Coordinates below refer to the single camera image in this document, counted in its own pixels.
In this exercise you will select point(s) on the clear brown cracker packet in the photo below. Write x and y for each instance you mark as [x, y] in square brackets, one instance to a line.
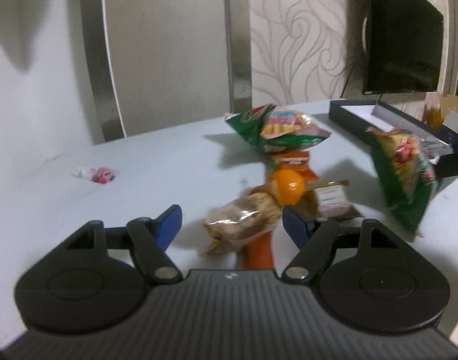
[238, 223]

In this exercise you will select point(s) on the orange wrapper near gripper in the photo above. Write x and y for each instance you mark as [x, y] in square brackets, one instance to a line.
[257, 255]

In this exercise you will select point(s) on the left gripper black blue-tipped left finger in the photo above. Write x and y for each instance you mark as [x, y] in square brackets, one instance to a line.
[99, 276]

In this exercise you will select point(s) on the brown pastry packet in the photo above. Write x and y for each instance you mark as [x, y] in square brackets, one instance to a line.
[328, 200]

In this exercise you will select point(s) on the green cracker bag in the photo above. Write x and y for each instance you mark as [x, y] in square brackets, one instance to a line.
[406, 175]
[276, 129]

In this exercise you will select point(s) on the black wall television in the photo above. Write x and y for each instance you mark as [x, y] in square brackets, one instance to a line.
[404, 46]

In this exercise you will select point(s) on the pink white candy wrapper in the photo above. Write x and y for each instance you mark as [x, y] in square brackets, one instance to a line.
[100, 175]

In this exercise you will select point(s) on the orange mandarin fruit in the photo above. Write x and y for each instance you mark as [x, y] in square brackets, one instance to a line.
[287, 186]

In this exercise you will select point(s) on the orange snack packet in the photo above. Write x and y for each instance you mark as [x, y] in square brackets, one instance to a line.
[296, 161]

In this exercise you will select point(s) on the green cracker bag on table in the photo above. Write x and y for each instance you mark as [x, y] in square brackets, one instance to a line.
[276, 129]

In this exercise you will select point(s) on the blue orange carton box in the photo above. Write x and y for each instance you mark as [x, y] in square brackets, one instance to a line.
[441, 110]

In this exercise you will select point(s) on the black tray box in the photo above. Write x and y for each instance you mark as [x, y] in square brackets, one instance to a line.
[357, 116]

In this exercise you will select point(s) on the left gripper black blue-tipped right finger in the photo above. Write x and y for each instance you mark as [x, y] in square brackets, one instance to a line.
[365, 276]

